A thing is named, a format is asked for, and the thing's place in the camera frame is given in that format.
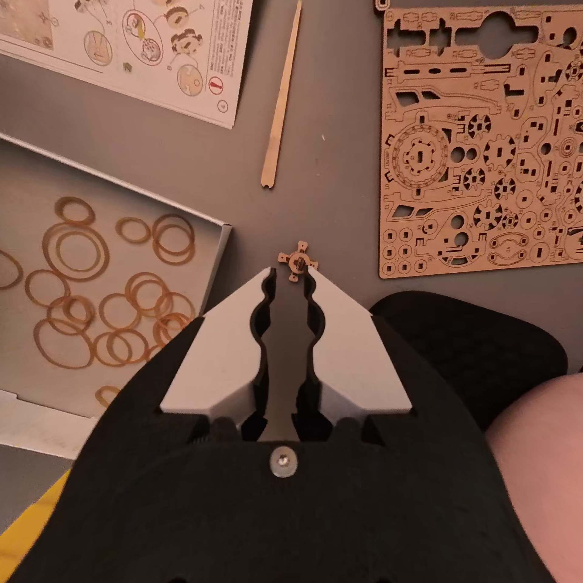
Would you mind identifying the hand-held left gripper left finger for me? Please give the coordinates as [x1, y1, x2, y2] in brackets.
[159, 267, 278, 439]

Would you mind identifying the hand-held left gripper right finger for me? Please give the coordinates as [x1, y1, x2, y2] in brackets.
[296, 266, 413, 440]

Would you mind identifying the small wooden cross gear part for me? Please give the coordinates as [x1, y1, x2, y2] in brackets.
[278, 241, 319, 284]

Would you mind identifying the pile of tan rubber bands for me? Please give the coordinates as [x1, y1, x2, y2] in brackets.
[0, 196, 197, 408]

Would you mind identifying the black chair cushion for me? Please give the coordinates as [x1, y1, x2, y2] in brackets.
[369, 291, 569, 431]

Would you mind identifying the person's leg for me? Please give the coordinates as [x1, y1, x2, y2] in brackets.
[485, 374, 583, 583]

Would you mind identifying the thin wooden stick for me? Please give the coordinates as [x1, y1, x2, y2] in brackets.
[261, 0, 302, 189]

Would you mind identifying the white cardboard box tray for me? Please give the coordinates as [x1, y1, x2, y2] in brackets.
[0, 132, 233, 461]

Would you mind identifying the yellow panel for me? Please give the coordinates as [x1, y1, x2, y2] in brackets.
[0, 469, 74, 553]

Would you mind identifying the white instruction booklet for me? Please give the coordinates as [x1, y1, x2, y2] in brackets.
[0, 0, 254, 131]

